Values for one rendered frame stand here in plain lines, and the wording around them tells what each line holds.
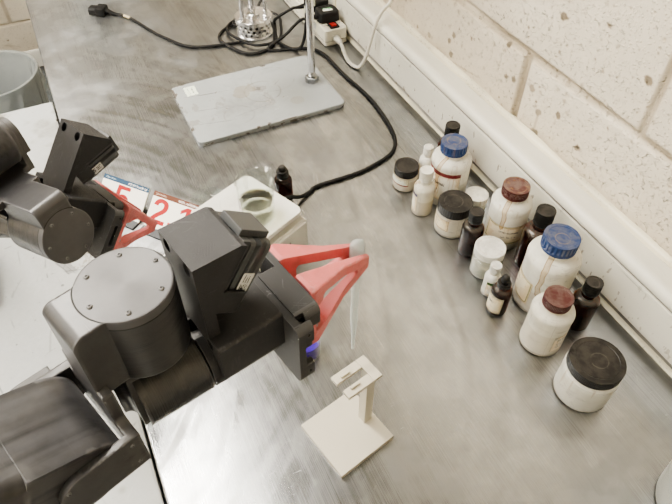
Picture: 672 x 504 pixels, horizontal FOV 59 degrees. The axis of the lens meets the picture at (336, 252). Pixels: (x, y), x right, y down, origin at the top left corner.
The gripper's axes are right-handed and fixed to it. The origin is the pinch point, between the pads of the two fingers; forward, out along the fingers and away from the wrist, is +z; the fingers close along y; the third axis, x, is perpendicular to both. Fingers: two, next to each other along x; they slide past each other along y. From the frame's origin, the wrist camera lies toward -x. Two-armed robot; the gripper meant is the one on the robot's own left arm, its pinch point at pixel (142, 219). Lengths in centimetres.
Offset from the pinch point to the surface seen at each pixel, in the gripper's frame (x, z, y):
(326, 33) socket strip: -35, 57, 27
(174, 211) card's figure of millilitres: 2.0, 13.8, 8.2
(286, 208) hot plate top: -7.6, 16.0, -9.2
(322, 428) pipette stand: 10.8, 6.9, -33.1
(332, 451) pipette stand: 11.7, 5.9, -35.9
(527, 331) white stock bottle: -9, 26, -45
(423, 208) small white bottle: -14.9, 35.1, -20.6
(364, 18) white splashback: -41, 55, 18
